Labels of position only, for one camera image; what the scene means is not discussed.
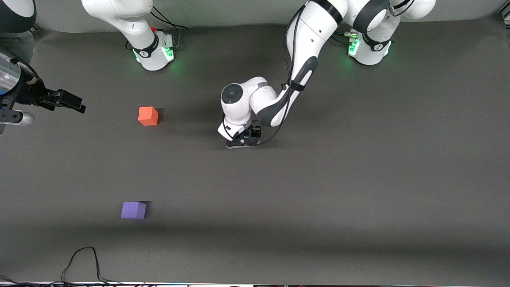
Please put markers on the orange foam block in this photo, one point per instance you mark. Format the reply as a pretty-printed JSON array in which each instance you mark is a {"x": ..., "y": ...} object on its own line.
[{"x": 148, "y": 116}]

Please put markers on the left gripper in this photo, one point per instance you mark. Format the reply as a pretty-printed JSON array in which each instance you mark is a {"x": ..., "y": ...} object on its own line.
[{"x": 255, "y": 131}]

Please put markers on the purple foam block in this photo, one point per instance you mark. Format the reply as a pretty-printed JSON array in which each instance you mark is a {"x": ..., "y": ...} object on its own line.
[{"x": 133, "y": 210}]

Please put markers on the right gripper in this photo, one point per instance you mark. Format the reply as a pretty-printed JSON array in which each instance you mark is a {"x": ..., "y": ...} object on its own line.
[{"x": 32, "y": 95}]

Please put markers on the dark grey table mat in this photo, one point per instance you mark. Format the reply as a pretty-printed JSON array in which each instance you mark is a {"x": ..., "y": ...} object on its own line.
[{"x": 279, "y": 199}]

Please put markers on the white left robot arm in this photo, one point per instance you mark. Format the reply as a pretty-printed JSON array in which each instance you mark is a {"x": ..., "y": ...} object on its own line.
[{"x": 308, "y": 36}]

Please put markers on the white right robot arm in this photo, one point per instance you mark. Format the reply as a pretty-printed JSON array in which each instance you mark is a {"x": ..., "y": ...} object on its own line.
[{"x": 131, "y": 24}]

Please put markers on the aluminium frame rail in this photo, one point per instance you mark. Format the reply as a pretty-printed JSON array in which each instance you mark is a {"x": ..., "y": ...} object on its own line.
[{"x": 35, "y": 27}]

